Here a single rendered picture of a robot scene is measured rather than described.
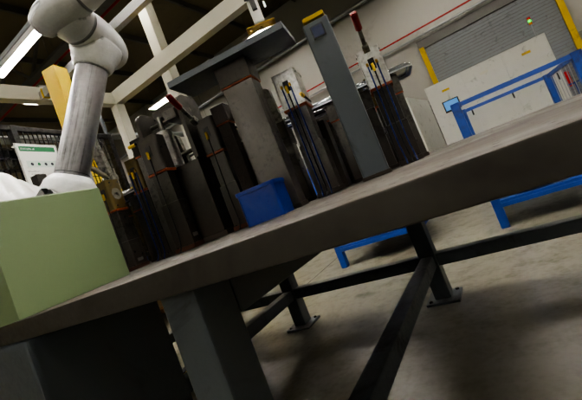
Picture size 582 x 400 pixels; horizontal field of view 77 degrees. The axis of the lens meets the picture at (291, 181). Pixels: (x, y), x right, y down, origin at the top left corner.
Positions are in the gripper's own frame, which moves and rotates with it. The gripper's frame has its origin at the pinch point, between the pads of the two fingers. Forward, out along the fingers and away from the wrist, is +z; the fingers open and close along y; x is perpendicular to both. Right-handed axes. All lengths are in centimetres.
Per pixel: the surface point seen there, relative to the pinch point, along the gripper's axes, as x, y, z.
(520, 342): -44, 28, 125
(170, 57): 121, 420, -208
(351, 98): -14.4, -7.0, 33.8
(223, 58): 13.0, -4.0, 10.2
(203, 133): 29.4, 16.3, 22.1
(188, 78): 24.3, -1.2, 10.5
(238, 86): 12.0, -0.8, 17.7
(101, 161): 74, 36, 12
